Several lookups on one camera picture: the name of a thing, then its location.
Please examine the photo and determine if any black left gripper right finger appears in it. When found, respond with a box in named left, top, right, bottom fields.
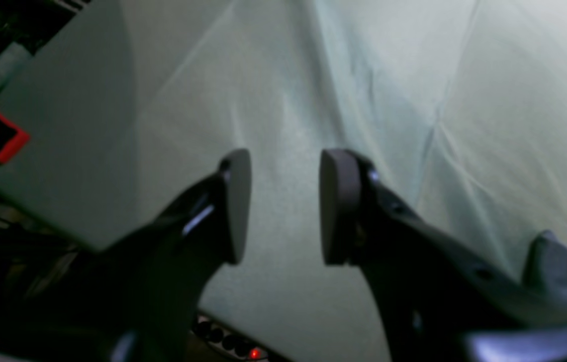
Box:
left=319, top=148, right=567, bottom=361

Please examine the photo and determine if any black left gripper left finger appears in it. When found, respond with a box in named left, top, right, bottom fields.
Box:
left=0, top=148, right=252, bottom=361

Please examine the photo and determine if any grey t-shirt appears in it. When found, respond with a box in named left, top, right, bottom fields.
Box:
left=522, top=230, right=567, bottom=308

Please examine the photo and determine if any white power strip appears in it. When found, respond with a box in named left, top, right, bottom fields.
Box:
left=190, top=314, right=270, bottom=361

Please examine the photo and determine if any green table cloth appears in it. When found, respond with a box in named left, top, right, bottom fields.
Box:
left=0, top=1, right=567, bottom=361

